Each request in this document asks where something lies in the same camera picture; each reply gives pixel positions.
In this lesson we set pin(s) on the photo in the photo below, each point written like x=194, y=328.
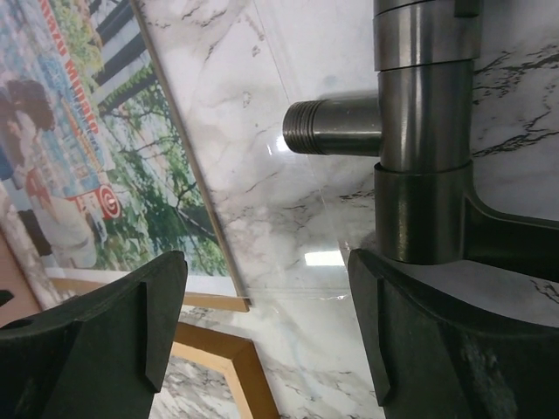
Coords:
x=96, y=169

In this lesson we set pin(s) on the brown wooden picture frame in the photo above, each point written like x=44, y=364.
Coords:
x=218, y=362

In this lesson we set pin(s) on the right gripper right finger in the photo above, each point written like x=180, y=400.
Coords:
x=431, y=355

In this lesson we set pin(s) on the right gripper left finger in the photo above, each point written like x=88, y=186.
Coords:
x=100, y=340

